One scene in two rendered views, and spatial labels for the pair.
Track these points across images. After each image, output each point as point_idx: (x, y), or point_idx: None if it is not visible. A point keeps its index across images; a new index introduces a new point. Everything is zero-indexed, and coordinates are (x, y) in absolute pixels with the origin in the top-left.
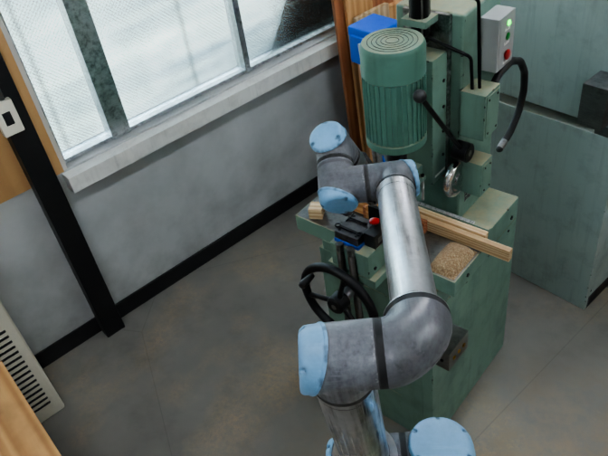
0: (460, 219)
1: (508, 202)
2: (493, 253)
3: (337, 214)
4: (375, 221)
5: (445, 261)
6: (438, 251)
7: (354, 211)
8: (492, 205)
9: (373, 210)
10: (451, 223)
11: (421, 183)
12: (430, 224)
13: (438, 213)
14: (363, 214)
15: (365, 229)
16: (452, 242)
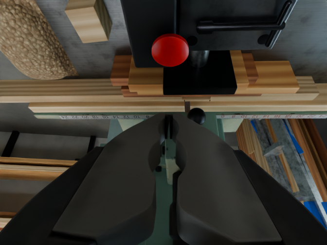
0: (80, 115)
1: (125, 126)
2: (8, 83)
3: (319, 36)
4: (159, 52)
5: (2, 33)
6: (68, 49)
7: (279, 60)
8: (132, 120)
9: (219, 80)
10: (87, 106)
11: (161, 152)
12: (119, 90)
13: (118, 111)
14: (256, 60)
15: (191, 3)
16: (76, 76)
